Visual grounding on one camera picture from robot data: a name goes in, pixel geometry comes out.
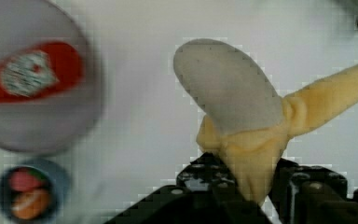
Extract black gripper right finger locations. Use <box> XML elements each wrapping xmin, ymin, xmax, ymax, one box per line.
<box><xmin>268</xmin><ymin>159</ymin><xmax>358</xmax><ymax>224</ymax></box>

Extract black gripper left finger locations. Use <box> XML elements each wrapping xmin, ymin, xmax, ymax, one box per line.
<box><xmin>104</xmin><ymin>153</ymin><xmax>272</xmax><ymax>224</ymax></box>

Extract yellow plush peeled banana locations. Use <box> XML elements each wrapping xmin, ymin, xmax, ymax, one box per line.
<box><xmin>173</xmin><ymin>39</ymin><xmax>358</xmax><ymax>204</ymax></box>

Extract small blue bowl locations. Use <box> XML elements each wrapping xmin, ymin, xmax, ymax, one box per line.
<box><xmin>0</xmin><ymin>159</ymin><xmax>71</xmax><ymax>224</ymax></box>

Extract plush orange slice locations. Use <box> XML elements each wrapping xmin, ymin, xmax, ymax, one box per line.
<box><xmin>11</xmin><ymin>189</ymin><xmax>51</xmax><ymax>220</ymax></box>

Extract plush strawberry in bowl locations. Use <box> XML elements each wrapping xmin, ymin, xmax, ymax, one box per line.
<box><xmin>9</xmin><ymin>168</ymin><xmax>48</xmax><ymax>192</ymax></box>

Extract grey round plate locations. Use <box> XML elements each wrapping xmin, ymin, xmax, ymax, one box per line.
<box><xmin>0</xmin><ymin>0</ymin><xmax>103</xmax><ymax>154</ymax></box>

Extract red plush ketchup bottle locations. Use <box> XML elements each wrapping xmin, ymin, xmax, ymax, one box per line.
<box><xmin>0</xmin><ymin>41</ymin><xmax>84</xmax><ymax>104</ymax></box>

